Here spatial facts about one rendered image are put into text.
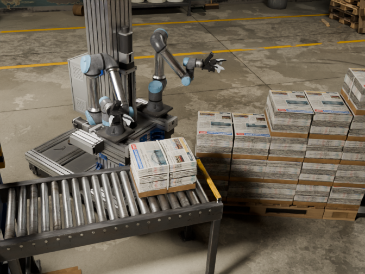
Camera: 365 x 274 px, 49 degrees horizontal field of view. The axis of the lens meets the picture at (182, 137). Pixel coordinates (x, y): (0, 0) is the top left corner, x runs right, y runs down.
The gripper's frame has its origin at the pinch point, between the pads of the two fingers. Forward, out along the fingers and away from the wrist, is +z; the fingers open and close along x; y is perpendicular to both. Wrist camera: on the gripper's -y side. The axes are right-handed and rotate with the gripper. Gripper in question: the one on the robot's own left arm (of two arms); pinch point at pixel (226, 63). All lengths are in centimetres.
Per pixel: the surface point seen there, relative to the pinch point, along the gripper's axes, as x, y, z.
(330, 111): 31, 13, 84
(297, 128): 39, 26, 62
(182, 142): 94, 8, -19
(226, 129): 40, 36, 8
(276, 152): 44, 49, 50
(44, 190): 138, 25, -99
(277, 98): 19, 14, 44
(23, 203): 152, 24, -106
